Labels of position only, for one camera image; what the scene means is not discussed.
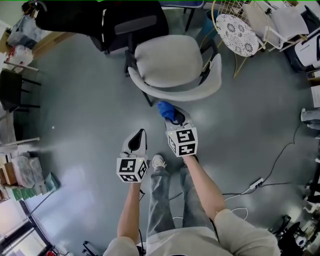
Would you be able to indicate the grey wrapped bundle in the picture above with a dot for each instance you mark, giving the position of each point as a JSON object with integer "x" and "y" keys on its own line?
{"x": 27, "y": 172}

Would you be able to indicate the white printed sheet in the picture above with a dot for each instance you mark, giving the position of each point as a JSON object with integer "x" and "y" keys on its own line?
{"x": 316, "y": 96}

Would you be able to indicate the green patterned box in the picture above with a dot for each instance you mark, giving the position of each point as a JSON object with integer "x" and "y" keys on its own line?
{"x": 25, "y": 193}

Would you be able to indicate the teal box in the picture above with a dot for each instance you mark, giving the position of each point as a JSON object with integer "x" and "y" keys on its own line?
{"x": 52, "y": 182}

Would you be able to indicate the dark side chair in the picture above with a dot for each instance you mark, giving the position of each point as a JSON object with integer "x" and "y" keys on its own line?
{"x": 10, "y": 90}

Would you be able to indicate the person's left white sneaker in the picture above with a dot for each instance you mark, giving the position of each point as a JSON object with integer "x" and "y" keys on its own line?
{"x": 158, "y": 161}

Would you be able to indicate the person's left forearm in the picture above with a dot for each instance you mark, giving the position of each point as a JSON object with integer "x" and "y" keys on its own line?
{"x": 130, "y": 212}

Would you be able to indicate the brown cardboard box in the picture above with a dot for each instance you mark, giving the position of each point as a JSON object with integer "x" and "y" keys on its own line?
{"x": 8, "y": 175}

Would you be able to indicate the white power strip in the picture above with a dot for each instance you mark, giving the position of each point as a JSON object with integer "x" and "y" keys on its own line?
{"x": 257, "y": 183}

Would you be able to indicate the blue cloth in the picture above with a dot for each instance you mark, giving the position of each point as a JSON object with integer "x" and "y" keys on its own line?
{"x": 166, "y": 110}

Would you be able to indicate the clear plastic bag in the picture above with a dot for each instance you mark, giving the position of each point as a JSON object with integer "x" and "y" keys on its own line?
{"x": 23, "y": 32}

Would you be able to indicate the person's grey jeans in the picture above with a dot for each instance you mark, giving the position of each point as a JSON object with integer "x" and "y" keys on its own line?
{"x": 160, "y": 200}

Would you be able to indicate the labelled cardboard box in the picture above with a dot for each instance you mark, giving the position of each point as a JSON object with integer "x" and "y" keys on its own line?
{"x": 313, "y": 75}

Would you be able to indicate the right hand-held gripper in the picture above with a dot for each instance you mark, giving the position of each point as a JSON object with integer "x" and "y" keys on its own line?
{"x": 183, "y": 142}

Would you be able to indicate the black tripod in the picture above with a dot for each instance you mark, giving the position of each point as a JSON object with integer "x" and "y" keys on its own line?
{"x": 292, "y": 232}

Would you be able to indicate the grey chair seat cushion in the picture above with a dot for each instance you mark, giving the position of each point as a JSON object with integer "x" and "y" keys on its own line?
{"x": 167, "y": 60}

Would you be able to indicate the person's right forearm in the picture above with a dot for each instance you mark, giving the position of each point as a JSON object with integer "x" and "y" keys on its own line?
{"x": 202, "y": 187}

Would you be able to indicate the white and black appliance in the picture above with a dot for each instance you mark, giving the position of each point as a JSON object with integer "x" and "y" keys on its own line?
{"x": 307, "y": 50}

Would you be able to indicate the person's light shirt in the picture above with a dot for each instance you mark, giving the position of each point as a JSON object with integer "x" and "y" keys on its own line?
{"x": 190, "y": 242}

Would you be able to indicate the red and white plastic bag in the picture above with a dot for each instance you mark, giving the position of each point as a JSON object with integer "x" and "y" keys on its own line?
{"x": 21, "y": 56}

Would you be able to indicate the patterned round seat cushion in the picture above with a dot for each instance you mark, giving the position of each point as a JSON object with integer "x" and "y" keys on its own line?
{"x": 235, "y": 35}

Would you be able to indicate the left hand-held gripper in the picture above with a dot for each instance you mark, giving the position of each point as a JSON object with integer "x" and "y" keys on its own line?
{"x": 130, "y": 167}

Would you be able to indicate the black mesh office chair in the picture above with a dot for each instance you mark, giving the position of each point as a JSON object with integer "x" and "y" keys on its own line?
{"x": 75, "y": 17}

